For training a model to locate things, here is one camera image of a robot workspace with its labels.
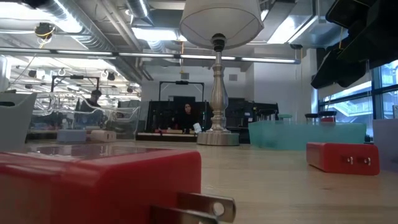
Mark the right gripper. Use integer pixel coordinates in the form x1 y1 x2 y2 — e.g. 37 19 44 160
310 0 398 90

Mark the black hourglass red sand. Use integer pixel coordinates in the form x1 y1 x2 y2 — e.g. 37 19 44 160
319 110 338 123

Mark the small black hourglass blue sand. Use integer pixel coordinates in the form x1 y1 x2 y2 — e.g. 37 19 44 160
304 112 322 123

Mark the red plug charger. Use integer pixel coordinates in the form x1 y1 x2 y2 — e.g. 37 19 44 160
0 144 237 224
306 142 381 176

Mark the pale pink plug charger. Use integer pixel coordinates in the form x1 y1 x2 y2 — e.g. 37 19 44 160
90 129 118 143

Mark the dark framed window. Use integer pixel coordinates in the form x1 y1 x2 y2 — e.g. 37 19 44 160
317 60 398 139

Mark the teal translucent tray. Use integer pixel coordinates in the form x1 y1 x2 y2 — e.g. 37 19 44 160
248 121 368 152

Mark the silver table lamp white shade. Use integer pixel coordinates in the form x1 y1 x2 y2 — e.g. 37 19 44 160
179 0 265 147

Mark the black rolling cart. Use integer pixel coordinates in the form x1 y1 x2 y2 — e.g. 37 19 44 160
225 97 280 139

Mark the person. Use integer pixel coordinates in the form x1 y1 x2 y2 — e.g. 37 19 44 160
175 102 201 131
74 89 105 128

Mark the black partition panel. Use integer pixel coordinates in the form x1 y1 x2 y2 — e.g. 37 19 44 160
146 95 215 131

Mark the clear plastic bin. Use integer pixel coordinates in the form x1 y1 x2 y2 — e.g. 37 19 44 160
29 91 141 141

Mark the long overhead light bar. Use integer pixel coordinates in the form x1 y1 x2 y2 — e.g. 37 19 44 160
0 46 302 65

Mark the grey plastic bin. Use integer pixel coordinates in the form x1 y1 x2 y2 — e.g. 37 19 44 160
0 92 37 152

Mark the silver ventilation duct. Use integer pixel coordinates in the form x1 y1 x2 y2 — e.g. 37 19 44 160
40 0 144 83
126 0 150 19

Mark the black ceiling cord reel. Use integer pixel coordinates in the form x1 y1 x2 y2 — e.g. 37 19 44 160
33 21 57 40

